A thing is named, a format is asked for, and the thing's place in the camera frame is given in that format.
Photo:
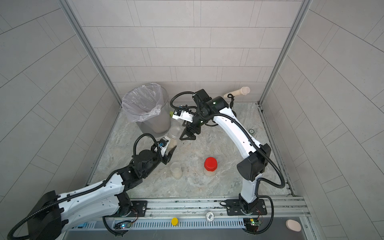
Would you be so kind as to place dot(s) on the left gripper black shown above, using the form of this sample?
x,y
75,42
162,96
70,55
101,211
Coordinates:
x,y
166,154

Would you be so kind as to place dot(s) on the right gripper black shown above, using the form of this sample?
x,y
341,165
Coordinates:
x,y
192,128

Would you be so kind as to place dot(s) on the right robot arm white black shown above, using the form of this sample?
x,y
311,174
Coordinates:
x,y
196,109

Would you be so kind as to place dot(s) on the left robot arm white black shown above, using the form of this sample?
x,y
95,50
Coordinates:
x,y
56,213

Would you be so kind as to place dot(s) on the clear rice jar open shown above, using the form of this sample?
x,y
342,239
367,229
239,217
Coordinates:
x,y
176,170

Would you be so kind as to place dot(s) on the red lidded rice jar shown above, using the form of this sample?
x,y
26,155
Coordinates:
x,y
210,166

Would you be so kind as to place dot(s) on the grey mesh waste bin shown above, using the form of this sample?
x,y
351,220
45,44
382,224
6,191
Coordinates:
x,y
159,125

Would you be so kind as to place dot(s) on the black stand with round base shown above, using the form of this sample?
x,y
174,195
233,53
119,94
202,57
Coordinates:
x,y
231,97

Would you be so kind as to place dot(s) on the clear plastic bin liner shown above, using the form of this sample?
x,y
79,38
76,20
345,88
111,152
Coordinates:
x,y
144,102

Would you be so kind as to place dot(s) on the yellow round button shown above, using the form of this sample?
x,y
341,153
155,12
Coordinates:
x,y
175,221

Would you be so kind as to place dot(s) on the left circuit board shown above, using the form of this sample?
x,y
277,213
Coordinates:
x,y
123,225

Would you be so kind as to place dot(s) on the circuit board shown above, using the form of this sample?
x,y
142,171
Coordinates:
x,y
252,225
123,225

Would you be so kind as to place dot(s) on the right circuit board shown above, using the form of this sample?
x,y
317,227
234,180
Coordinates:
x,y
252,225

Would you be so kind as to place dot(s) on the pink oval pad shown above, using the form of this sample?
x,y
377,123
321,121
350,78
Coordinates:
x,y
293,225

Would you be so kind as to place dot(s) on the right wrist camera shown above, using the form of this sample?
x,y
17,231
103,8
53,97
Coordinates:
x,y
182,115

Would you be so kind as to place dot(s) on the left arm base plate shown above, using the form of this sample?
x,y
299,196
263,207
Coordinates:
x,y
139,207

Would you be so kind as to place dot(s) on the beige handle on stand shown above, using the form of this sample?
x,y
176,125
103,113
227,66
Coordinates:
x,y
243,91

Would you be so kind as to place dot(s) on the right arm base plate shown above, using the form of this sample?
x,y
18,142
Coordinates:
x,y
237,207

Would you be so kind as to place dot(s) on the aluminium rail frame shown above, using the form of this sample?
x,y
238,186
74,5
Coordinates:
x,y
192,214

